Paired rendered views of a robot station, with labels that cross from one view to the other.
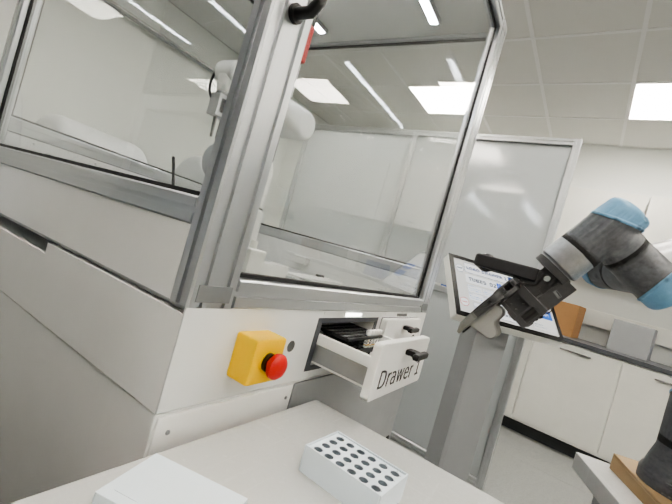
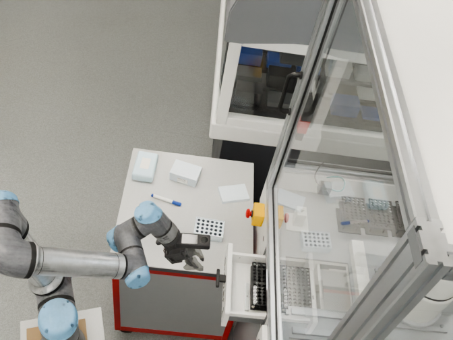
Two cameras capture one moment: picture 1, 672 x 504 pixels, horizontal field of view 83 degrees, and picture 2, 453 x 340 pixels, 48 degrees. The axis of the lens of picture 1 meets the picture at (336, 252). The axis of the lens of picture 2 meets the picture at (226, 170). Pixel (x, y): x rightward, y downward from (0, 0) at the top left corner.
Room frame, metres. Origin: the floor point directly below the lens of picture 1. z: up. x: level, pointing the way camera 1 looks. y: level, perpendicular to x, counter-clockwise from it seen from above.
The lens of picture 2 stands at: (1.50, -0.86, 2.56)
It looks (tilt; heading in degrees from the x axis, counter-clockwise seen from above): 49 degrees down; 141
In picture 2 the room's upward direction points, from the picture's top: 12 degrees clockwise
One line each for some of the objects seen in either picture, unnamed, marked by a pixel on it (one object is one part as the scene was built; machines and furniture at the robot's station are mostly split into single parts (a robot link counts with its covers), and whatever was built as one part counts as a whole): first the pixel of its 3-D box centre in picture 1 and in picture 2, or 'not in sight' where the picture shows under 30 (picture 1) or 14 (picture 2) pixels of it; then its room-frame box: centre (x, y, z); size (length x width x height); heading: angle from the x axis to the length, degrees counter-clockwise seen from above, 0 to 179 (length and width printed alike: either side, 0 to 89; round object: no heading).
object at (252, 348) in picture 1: (258, 357); (257, 214); (0.60, 0.07, 0.88); 0.07 x 0.05 x 0.07; 148
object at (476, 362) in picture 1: (466, 421); not in sight; (1.67, -0.75, 0.51); 0.50 x 0.45 x 1.02; 12
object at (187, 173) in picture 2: not in sight; (185, 173); (0.22, -0.06, 0.79); 0.13 x 0.09 x 0.05; 45
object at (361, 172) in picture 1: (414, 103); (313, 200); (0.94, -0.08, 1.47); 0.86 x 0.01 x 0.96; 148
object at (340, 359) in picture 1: (321, 334); (282, 290); (0.93, -0.02, 0.86); 0.40 x 0.26 x 0.06; 58
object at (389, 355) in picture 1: (399, 363); (226, 283); (0.82, -0.20, 0.87); 0.29 x 0.02 x 0.11; 148
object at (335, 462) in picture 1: (353, 472); (208, 229); (0.53, -0.11, 0.78); 0.12 x 0.08 x 0.04; 55
